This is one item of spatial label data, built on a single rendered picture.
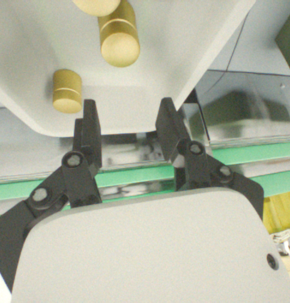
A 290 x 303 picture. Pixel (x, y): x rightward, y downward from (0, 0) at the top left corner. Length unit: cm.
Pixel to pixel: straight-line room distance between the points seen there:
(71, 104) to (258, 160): 29
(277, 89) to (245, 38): 13
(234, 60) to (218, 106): 9
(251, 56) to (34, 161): 39
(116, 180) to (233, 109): 23
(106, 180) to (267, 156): 27
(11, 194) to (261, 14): 43
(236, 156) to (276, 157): 8
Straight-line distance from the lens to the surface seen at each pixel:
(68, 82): 22
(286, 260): 51
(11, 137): 33
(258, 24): 28
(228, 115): 26
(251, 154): 28
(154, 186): 29
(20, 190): 32
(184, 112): 22
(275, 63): 37
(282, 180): 32
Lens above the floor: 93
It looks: 15 degrees down
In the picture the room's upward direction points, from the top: 171 degrees clockwise
